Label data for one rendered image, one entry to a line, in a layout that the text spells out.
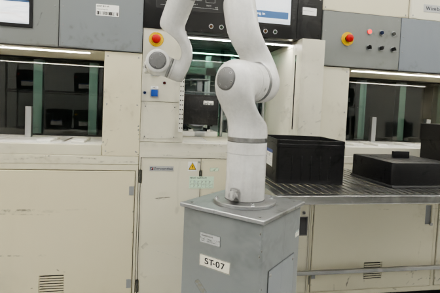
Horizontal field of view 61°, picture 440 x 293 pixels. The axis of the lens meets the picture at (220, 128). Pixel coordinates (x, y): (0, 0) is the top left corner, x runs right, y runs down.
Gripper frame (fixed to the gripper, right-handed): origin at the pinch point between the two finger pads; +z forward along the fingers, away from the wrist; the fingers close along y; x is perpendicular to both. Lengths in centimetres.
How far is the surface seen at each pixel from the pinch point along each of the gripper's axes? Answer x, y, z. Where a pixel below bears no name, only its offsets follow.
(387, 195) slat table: -44, 81, -49
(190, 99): -11, 22, 54
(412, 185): -43, 100, -37
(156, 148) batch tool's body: -35.7, 2.0, 12.5
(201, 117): -21, 29, 54
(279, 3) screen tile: 37, 59, 12
